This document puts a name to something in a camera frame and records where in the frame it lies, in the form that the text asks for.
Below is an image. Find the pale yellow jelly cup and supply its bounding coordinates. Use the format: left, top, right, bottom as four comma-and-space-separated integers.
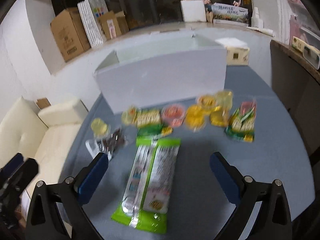
91, 118, 110, 138

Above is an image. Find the green noodle snack packet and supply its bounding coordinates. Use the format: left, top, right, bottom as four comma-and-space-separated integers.
225, 101, 257, 142

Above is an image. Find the dark chocolate snack packet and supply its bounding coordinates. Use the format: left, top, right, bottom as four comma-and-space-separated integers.
85, 128, 129, 161

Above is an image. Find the long green snack pack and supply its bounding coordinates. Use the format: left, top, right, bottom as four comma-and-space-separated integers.
111, 137, 181, 234

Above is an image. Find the orange jelly cup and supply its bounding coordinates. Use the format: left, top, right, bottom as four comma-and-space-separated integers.
184, 105, 206, 132

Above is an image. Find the light green jelly cup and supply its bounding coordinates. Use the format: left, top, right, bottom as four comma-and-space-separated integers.
215, 90, 233, 111

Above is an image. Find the printed lid jelly cup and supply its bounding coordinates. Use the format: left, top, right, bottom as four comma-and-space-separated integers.
196, 94, 216, 111

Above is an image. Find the green yellow cracker packet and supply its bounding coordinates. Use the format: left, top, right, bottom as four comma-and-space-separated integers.
135, 108, 173, 139

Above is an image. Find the pink jelly cup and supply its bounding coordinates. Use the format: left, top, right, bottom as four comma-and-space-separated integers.
161, 103, 185, 128

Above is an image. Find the cream sofa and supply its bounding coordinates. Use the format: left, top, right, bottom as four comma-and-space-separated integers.
1, 97, 88, 218

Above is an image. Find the dark wooden cabinet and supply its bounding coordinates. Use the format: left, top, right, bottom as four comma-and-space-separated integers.
270, 40, 319, 155

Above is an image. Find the large cardboard box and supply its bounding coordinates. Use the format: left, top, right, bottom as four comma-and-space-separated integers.
50, 7, 91, 62

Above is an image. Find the green white box on cabinet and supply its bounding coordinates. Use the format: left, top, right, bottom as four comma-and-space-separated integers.
291, 36, 319, 70

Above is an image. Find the tissue box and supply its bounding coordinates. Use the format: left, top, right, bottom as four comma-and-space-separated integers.
215, 37, 250, 66

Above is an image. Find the small cardboard box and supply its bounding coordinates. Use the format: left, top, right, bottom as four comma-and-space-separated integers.
98, 11, 129, 40

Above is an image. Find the white storage box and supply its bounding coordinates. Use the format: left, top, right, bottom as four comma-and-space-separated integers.
93, 31, 227, 114

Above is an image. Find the white dotted paper bag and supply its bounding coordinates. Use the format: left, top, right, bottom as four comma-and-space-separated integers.
77, 0, 108, 48

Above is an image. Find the white bottle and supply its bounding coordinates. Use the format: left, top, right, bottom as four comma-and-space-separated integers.
251, 7, 264, 28

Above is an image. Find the printed landscape carton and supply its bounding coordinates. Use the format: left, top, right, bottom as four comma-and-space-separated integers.
212, 3, 249, 27

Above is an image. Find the white foam box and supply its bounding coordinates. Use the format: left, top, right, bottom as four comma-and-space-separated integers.
180, 0, 207, 22

